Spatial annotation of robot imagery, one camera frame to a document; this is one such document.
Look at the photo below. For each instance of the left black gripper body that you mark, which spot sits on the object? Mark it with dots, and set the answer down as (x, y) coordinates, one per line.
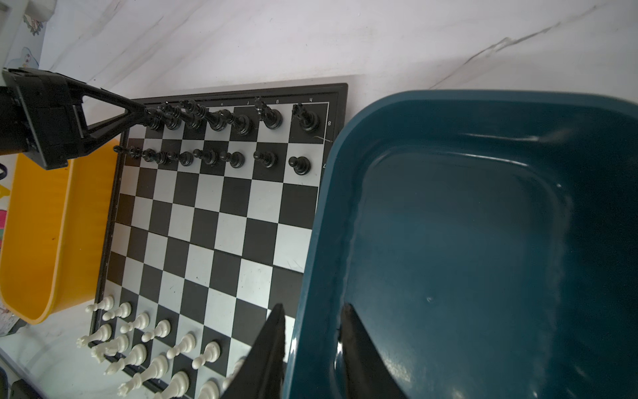
(42, 116)

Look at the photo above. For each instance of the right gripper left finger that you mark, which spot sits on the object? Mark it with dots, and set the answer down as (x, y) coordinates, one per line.
(262, 373)

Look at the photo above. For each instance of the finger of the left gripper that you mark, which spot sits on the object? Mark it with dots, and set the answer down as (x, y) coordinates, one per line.
(132, 107)
(96, 135)

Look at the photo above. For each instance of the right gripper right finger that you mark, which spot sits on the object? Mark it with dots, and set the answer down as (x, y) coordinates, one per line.
(365, 373)

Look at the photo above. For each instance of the black queen piece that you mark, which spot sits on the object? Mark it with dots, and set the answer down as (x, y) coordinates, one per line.
(173, 117)

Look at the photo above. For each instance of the black king piece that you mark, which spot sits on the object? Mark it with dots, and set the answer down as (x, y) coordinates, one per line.
(215, 120)

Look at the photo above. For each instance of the black bishop piece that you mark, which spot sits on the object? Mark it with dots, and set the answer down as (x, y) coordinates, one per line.
(241, 123)

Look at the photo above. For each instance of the yellow plastic tray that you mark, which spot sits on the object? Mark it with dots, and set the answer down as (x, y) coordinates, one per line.
(54, 233)

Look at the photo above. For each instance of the black pawn e7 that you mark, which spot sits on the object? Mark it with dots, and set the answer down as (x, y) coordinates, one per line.
(207, 157)

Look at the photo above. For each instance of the black white chessboard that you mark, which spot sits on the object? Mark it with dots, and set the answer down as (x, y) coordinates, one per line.
(208, 251)

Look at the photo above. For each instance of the black pawn f7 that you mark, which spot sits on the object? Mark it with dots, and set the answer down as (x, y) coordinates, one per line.
(234, 159)

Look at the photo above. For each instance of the black knight piece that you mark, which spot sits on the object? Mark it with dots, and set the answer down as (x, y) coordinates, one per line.
(271, 118)

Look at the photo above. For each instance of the black pawn g7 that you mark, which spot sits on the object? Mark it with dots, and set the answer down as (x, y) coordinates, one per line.
(267, 159)

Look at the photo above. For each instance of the dark teal plastic tray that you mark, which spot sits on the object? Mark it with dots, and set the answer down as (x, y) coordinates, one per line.
(488, 242)

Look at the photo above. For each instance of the black rook piece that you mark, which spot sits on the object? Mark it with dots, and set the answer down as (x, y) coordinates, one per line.
(308, 120)

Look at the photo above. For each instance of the black pawn h7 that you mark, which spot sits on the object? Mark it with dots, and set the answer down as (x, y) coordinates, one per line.
(301, 165)

